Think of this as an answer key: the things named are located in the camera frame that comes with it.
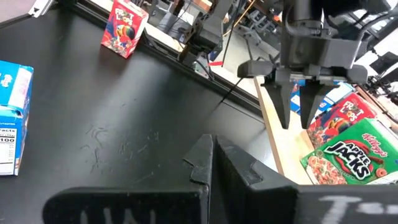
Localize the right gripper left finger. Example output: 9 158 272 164
42 133 216 224

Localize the black table mat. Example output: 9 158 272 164
0 0 278 224

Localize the red Froot Loops cereal box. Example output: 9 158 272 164
101 0 149 59
307 92 377 150

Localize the wooden shelf with black frame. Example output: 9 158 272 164
253 76 398 186

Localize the blue Rice Krispies cereal box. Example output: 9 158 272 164
317 81 354 110
290 79 307 113
0 60 34 177

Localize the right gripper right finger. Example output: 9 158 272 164
214 135 398 224

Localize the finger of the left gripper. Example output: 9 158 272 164
264 68 295 130
299 78 340 130

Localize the green Apple Jacks cereal box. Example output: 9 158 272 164
300 117 398 186

